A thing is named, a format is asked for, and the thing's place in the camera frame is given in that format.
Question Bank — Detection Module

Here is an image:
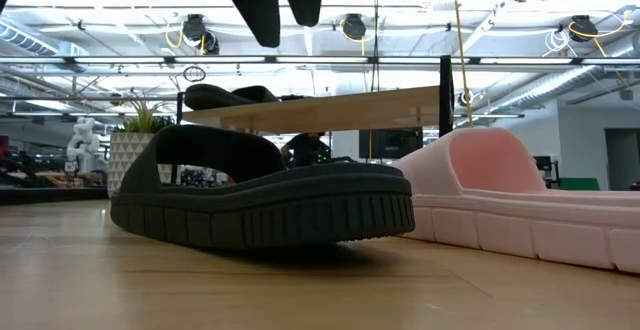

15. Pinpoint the pink slide sandal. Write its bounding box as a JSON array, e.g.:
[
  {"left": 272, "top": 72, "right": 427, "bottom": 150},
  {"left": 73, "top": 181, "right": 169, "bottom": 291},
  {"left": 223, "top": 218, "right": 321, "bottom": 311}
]
[{"left": 392, "top": 127, "right": 640, "bottom": 275}]

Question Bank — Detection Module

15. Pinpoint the long ceiling light bar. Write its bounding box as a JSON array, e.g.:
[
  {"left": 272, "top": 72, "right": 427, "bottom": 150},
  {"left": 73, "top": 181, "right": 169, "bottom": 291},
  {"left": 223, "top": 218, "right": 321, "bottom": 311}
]
[{"left": 0, "top": 55, "right": 640, "bottom": 67}]

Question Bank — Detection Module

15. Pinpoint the green plant in patterned pot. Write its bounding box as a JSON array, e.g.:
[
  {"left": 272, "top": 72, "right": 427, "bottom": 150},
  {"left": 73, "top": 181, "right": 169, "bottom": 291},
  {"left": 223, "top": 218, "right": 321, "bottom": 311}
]
[{"left": 107, "top": 97, "right": 176, "bottom": 199}]

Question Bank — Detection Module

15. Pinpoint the yellow hanging cable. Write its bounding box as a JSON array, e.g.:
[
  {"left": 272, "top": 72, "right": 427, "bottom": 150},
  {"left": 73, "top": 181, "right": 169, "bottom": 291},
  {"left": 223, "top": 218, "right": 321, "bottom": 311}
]
[{"left": 451, "top": 0, "right": 476, "bottom": 129}]

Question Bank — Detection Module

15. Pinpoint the silver ventilation duct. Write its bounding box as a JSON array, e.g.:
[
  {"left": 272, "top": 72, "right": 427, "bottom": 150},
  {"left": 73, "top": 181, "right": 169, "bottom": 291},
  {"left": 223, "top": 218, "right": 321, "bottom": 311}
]
[{"left": 492, "top": 62, "right": 640, "bottom": 116}]

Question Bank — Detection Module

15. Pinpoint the wooden shelf with black frame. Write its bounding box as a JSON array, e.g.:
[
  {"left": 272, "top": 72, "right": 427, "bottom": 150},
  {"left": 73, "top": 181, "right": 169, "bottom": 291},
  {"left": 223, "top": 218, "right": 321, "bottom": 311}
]
[{"left": 171, "top": 54, "right": 455, "bottom": 185}]

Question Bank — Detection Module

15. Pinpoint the black slide sandal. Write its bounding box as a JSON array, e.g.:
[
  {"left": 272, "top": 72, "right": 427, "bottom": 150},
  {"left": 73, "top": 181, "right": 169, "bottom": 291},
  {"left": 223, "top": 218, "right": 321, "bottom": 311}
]
[
  {"left": 183, "top": 83, "right": 281, "bottom": 112},
  {"left": 109, "top": 123, "right": 416, "bottom": 250}
]

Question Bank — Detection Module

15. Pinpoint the white robot figure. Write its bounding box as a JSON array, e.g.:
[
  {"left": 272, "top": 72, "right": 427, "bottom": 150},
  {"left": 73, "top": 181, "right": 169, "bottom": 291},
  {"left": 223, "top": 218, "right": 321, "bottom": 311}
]
[{"left": 64, "top": 116, "right": 101, "bottom": 176}]

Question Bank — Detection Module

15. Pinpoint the black yellow cable reel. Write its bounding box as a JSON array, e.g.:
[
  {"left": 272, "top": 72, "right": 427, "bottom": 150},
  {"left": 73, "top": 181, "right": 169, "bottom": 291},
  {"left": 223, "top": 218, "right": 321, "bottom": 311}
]
[
  {"left": 180, "top": 13, "right": 221, "bottom": 56},
  {"left": 568, "top": 14, "right": 600, "bottom": 44},
  {"left": 341, "top": 13, "right": 369, "bottom": 41}
]

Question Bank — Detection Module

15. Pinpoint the person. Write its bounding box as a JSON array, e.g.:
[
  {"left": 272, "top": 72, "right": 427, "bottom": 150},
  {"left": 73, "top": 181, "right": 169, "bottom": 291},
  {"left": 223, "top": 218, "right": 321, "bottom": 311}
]
[{"left": 279, "top": 132, "right": 334, "bottom": 169}]

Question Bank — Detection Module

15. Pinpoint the black monitor on stand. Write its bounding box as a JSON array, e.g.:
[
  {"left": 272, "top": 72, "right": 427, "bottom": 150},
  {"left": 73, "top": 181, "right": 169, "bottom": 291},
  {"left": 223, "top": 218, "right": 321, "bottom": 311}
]
[{"left": 532, "top": 155, "right": 561, "bottom": 190}]

